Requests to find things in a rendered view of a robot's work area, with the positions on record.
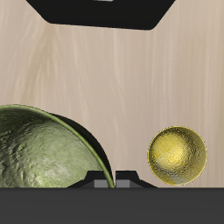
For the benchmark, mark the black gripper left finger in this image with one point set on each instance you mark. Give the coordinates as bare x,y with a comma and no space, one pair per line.
96,176

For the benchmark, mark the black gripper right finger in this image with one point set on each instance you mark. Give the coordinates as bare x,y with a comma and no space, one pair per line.
126,176

